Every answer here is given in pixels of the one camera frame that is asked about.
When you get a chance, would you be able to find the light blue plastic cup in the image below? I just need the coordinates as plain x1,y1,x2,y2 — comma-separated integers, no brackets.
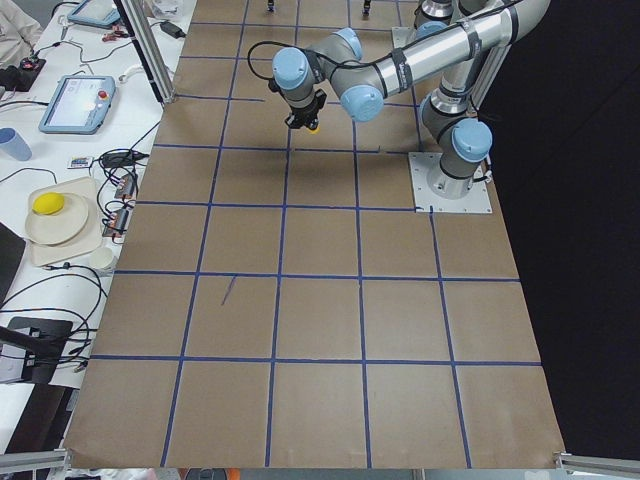
0,127,32,161

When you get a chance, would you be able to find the aluminium frame post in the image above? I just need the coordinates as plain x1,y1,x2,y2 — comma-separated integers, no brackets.
114,0,176,105

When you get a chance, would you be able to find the beige tray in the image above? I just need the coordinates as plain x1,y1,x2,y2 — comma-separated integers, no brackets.
25,177,102,267

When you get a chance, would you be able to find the blue teach pendant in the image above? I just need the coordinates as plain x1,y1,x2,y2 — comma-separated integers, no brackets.
67,0,120,29
39,75,116,135

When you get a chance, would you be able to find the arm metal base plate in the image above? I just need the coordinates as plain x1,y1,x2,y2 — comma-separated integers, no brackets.
408,152,493,214
391,26,417,49

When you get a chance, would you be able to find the beige round plate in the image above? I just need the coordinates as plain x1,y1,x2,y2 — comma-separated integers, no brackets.
25,193,89,245

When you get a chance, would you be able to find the black camera stand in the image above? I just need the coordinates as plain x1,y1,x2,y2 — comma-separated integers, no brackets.
1,316,73,385

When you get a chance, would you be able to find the black power adapter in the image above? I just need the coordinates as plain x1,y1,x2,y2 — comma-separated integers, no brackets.
159,21,186,39

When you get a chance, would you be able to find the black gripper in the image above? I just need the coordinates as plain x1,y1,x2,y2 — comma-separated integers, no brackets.
285,89,327,129

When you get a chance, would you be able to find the yellow lemon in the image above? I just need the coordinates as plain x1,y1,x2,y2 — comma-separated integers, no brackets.
32,192,65,216

